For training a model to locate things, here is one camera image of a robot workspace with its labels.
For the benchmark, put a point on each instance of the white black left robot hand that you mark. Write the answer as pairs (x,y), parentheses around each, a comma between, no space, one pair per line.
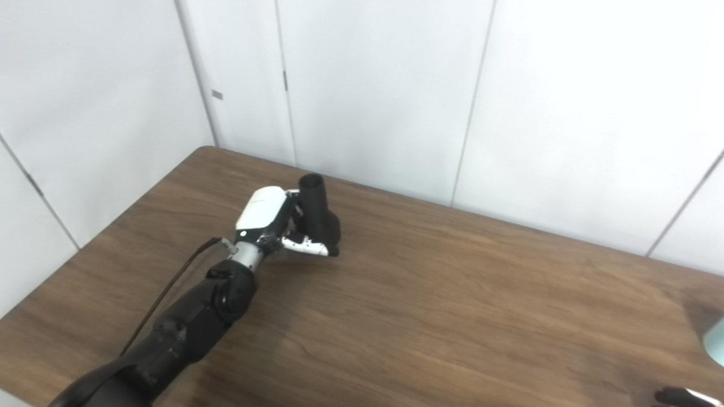
(260,212)

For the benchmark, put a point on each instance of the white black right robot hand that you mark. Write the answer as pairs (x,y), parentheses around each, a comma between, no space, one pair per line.
(687,398)

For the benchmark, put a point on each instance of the black funnel-shaped nozzle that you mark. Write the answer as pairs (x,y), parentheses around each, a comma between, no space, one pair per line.
(319,217)

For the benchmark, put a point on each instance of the light blue cylinder cup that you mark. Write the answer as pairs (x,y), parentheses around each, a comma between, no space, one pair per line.
(717,345)

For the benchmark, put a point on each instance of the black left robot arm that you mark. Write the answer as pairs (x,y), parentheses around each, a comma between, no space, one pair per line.
(181,333)

